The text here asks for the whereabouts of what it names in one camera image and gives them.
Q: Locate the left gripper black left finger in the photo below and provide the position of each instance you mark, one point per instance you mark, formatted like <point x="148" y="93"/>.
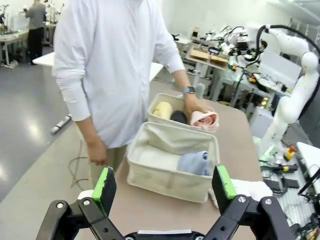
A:
<point x="105" y="190"/>

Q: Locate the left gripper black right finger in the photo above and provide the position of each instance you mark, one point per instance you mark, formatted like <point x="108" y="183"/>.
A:
<point x="222" y="187"/>

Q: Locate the white towel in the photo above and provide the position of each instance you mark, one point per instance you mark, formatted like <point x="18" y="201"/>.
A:
<point x="252" y="190"/>

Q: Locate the lavender blue towel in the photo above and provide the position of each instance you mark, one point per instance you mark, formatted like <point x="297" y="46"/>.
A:
<point x="195" y="163"/>

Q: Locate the pink towel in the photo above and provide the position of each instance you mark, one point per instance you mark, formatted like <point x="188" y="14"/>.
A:
<point x="206" y="122"/>

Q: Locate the dark grey towel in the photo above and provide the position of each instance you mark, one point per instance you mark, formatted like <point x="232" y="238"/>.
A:
<point x="178" y="117"/>

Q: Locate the yellow towel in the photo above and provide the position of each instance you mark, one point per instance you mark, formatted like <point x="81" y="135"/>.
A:
<point x="163" y="109"/>

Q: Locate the person's left forearm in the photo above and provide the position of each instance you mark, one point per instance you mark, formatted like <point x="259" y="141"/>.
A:
<point x="181" y="78"/>

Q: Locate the person's right forearm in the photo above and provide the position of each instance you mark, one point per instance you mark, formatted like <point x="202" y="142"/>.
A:
<point x="86" y="128"/>

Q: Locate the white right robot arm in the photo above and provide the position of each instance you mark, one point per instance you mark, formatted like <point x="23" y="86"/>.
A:
<point x="292" y="95"/>

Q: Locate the person's right hand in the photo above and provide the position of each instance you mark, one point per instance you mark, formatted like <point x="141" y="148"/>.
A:
<point x="97" y="152"/>

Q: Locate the person's left hand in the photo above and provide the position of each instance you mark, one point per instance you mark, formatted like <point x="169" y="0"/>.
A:
<point x="195" y="105"/>

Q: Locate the beige fabric basket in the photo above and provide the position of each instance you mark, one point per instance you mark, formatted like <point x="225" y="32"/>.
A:
<point x="160" y="175"/>
<point x="162" y="121"/>

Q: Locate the red emergency stop button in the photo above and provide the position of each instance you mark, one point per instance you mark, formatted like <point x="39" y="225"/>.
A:
<point x="289" y="152"/>

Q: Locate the blue wrist watch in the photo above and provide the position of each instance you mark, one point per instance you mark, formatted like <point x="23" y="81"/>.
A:
<point x="189" y="90"/>

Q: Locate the person in white hoodie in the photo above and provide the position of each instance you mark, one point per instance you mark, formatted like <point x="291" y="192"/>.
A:
<point x="107" y="62"/>

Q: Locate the white monitor panel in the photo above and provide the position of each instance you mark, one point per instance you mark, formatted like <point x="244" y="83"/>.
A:
<point x="277" y="67"/>

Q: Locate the brown cardboard box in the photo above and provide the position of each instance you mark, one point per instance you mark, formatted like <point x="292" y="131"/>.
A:
<point x="207" y="55"/>

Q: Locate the person in black t-shirt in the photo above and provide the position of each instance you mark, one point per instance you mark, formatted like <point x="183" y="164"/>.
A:
<point x="36" y="30"/>

